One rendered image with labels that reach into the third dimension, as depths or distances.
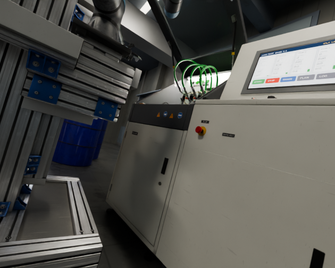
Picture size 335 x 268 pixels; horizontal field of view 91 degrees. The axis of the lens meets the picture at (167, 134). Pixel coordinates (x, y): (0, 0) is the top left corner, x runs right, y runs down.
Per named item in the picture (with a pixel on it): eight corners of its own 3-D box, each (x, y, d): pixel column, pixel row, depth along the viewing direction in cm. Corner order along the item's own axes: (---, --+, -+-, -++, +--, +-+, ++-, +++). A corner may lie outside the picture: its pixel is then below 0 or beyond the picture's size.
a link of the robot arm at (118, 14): (120, 36, 80) (128, 10, 81) (116, 16, 67) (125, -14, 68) (95, 27, 79) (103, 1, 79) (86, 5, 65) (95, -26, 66)
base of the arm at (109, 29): (83, 26, 63) (91, 2, 63) (79, 41, 75) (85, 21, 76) (121, 48, 71) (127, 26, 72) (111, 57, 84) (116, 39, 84)
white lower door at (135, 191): (106, 198, 140) (128, 121, 144) (109, 198, 142) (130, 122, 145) (152, 246, 93) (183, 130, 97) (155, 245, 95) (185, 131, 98)
